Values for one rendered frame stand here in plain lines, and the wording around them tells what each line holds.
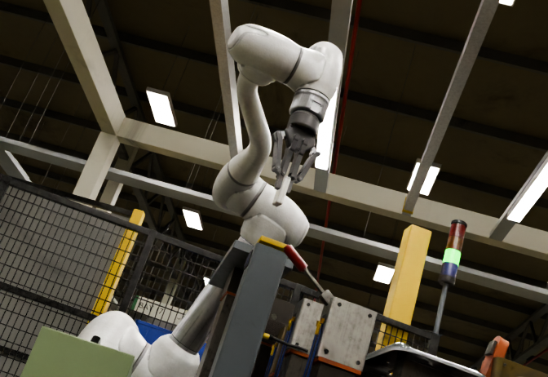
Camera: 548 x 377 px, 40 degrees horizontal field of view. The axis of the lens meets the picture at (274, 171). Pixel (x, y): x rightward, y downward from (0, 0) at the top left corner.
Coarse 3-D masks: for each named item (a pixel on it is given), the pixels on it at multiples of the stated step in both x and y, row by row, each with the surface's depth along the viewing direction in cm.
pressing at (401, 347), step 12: (384, 348) 141; (396, 348) 136; (408, 348) 134; (372, 360) 153; (384, 360) 150; (396, 360) 147; (420, 360) 142; (432, 360) 139; (444, 360) 135; (372, 372) 163; (384, 372) 159; (444, 372) 144; (456, 372) 142; (468, 372) 135
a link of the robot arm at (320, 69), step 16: (304, 48) 188; (320, 48) 189; (336, 48) 191; (304, 64) 185; (320, 64) 186; (336, 64) 189; (288, 80) 187; (304, 80) 185; (320, 80) 185; (336, 80) 188
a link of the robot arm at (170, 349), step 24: (264, 192) 229; (264, 216) 228; (288, 216) 229; (240, 240) 232; (288, 240) 230; (216, 288) 230; (192, 312) 230; (216, 312) 230; (168, 336) 231; (192, 336) 229; (144, 360) 226; (168, 360) 226; (192, 360) 229
